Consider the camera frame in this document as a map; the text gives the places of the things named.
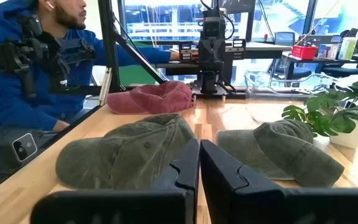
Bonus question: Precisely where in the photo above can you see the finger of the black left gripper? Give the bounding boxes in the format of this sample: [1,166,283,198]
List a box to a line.
[211,40,226,72]
[198,40,213,72]

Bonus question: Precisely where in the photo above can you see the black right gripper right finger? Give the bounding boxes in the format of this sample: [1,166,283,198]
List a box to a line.
[200,139,358,224]

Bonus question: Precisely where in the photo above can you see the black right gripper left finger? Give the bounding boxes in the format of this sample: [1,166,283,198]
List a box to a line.
[29,138,201,224]

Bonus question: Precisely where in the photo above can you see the red baseball cap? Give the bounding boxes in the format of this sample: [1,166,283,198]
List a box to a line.
[106,80,195,115]

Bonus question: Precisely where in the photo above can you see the faded green baseball cap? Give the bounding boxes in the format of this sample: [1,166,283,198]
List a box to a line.
[216,118,345,188]

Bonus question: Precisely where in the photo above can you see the dark green baseball cap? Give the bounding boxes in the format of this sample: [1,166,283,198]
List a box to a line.
[55,113,198,190]

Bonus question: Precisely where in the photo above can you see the clear acrylic hat stand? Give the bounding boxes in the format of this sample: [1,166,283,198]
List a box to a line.
[244,70,338,99]

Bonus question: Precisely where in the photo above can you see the black standing desk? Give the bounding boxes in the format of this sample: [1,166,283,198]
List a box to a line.
[155,41,292,77]

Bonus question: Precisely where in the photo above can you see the grey office chair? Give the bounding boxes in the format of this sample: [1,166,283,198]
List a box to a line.
[272,30,313,80]

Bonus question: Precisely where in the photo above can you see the red storage box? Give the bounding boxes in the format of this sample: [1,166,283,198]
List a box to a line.
[291,45,319,60]

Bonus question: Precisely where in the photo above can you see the black office desk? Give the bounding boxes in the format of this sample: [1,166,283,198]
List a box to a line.
[283,51,358,82]

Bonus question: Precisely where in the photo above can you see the blue and white box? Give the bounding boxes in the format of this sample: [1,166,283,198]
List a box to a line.
[318,43,339,60]

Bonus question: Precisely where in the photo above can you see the silver aluminium bar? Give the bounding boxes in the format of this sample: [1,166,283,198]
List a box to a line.
[98,67,113,106]

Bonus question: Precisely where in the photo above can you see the green and white box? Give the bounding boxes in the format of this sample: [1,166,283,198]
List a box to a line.
[337,37,358,60]

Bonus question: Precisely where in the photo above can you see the green leafy plant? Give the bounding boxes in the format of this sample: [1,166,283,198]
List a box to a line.
[281,81,358,138]

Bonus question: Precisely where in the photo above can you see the white plant pot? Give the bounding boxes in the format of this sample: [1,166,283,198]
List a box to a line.
[329,119,358,150]

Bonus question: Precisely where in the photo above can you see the silver smartphone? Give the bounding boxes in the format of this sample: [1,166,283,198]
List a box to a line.
[10,133,39,163]

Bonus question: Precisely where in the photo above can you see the person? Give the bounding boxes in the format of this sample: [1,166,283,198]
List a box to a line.
[0,0,180,175]

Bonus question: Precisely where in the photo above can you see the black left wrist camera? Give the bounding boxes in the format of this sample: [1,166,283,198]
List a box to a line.
[203,9,227,41]

